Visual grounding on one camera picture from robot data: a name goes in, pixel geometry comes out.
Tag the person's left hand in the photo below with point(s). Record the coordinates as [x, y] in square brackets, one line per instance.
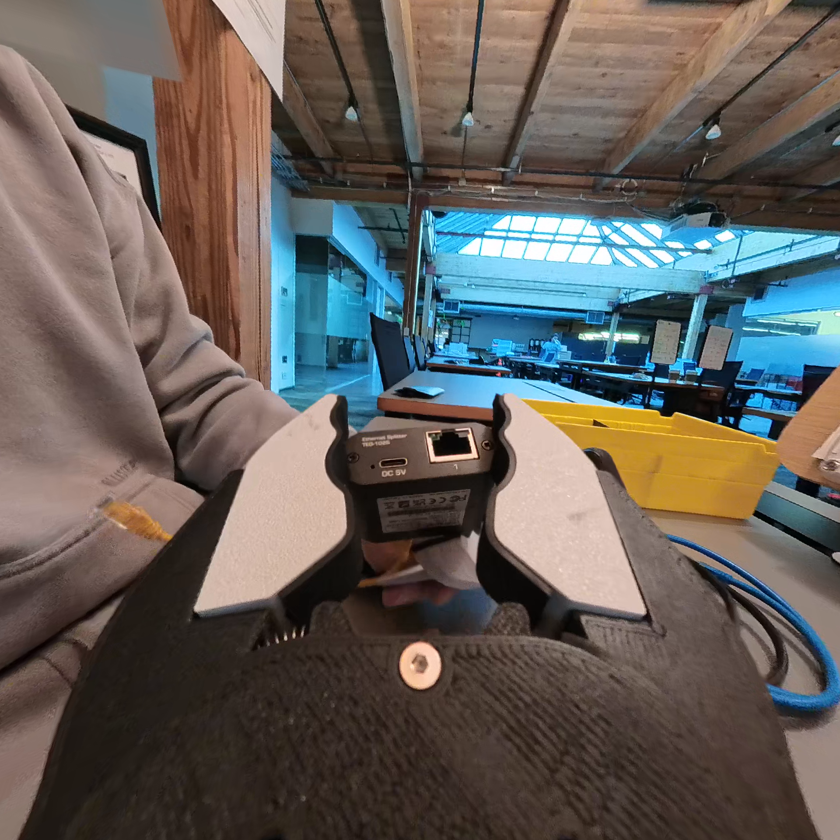
[417, 594]

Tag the glass partition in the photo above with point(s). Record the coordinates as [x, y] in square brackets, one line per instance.
[328, 308]

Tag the black office chair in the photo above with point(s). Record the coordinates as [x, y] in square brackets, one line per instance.
[388, 351]

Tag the wooden post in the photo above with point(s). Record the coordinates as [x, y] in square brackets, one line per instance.
[210, 229]

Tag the yellow plastic bin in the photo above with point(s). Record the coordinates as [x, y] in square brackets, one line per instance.
[689, 466]

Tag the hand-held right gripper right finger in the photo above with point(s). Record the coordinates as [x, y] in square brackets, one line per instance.
[564, 525]

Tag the black mesh chair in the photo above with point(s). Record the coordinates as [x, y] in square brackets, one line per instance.
[722, 387]

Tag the black framed picture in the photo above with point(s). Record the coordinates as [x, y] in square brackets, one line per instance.
[124, 164]

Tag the wooden board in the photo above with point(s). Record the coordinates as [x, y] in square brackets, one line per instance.
[804, 439]

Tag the ceiling projector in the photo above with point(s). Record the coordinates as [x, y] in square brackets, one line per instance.
[692, 224]

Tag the grey desk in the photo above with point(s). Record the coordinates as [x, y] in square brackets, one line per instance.
[814, 774]

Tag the dark flat object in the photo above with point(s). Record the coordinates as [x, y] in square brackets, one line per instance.
[420, 392]

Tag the grey table with wooden edge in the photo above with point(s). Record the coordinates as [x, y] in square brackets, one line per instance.
[499, 394]

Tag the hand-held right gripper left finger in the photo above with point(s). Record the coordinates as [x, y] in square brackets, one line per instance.
[275, 518]

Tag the paper flip chart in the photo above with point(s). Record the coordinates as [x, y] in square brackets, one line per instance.
[715, 346]
[666, 342]

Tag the black ethernet splitter box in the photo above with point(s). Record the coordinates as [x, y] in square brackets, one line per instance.
[420, 476]

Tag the skylight window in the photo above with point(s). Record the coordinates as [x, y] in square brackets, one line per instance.
[558, 239]

